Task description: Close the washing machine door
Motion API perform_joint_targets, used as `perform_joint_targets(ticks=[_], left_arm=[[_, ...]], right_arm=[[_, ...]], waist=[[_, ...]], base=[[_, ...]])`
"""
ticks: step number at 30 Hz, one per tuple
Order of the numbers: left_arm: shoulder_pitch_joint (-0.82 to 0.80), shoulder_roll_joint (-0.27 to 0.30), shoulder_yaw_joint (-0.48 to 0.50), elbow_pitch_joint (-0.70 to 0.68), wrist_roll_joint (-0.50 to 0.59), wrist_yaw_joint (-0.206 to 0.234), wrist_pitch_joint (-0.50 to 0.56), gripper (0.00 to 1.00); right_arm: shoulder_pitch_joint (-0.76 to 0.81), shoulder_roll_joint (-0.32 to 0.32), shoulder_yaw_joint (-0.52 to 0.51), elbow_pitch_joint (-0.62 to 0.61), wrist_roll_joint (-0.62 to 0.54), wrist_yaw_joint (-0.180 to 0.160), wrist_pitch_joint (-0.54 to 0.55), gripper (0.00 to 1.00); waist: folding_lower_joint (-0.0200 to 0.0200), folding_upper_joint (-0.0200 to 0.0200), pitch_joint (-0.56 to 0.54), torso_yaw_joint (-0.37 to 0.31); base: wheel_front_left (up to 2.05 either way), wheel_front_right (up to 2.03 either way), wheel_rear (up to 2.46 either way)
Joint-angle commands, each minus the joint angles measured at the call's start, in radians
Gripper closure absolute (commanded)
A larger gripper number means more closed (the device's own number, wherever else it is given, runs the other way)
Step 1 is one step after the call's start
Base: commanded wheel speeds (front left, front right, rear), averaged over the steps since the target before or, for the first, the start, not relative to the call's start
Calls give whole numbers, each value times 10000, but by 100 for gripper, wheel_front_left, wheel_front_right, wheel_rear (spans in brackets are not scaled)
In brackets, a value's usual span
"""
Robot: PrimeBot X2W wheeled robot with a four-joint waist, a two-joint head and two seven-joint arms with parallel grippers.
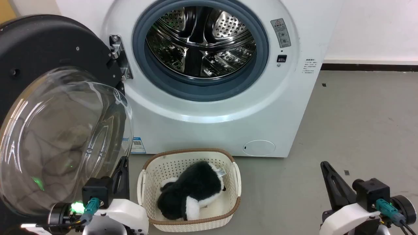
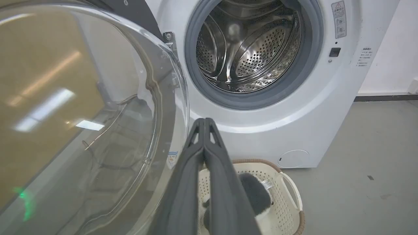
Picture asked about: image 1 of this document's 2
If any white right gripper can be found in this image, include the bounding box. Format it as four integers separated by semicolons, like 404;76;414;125
319;161;381;235

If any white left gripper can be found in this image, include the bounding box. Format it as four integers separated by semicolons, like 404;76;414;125
82;157;150;235

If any black washer door glass bowl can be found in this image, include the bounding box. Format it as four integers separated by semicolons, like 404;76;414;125
0;14;135;235

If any white front-load washing machine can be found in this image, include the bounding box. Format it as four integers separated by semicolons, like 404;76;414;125
55;0;344;158

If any metal door hinge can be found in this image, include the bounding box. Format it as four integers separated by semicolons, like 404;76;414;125
109;34;134;82

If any cream laundry basket brown rim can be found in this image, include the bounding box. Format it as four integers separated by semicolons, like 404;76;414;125
137;148;242;233

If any blue energy label sticker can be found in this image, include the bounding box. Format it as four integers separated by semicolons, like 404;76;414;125
130;136;147;154

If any black and white plush toy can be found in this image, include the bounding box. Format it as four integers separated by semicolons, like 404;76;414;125
157;161;227;221

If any round filter cover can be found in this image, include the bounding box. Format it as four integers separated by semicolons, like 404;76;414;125
243;140;276;157

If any stainless steel washer drum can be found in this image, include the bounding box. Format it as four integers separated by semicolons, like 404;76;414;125
146;6;257;79

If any dark wall baseboard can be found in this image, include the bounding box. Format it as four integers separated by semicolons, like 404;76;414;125
321;63;418;72

